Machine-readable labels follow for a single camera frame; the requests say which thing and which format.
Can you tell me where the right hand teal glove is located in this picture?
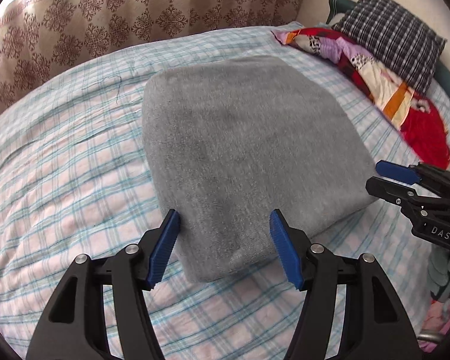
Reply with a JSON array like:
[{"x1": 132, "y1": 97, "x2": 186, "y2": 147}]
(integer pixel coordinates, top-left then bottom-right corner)
[{"x1": 427, "y1": 245, "x2": 450, "y2": 302}]

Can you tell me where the pink red cloth pile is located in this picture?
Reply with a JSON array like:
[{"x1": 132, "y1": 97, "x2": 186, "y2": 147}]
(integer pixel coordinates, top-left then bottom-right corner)
[{"x1": 421, "y1": 299, "x2": 450, "y2": 336}]

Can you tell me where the red floral quilt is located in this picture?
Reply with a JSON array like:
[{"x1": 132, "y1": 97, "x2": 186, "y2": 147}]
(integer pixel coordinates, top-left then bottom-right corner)
[{"x1": 272, "y1": 28, "x2": 450, "y2": 169}]

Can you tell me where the dark plaid pillow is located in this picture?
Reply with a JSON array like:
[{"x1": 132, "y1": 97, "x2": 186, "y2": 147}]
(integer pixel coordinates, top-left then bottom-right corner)
[{"x1": 332, "y1": 0, "x2": 447, "y2": 95}]

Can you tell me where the patterned beige curtain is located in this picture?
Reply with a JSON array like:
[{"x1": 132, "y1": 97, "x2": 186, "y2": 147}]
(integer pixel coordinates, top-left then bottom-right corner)
[{"x1": 0, "y1": 0, "x2": 302, "y2": 114}]

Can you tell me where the metal curved chair rail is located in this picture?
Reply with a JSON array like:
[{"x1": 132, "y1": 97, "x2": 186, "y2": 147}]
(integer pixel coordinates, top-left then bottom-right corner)
[{"x1": 417, "y1": 329, "x2": 446, "y2": 345}]

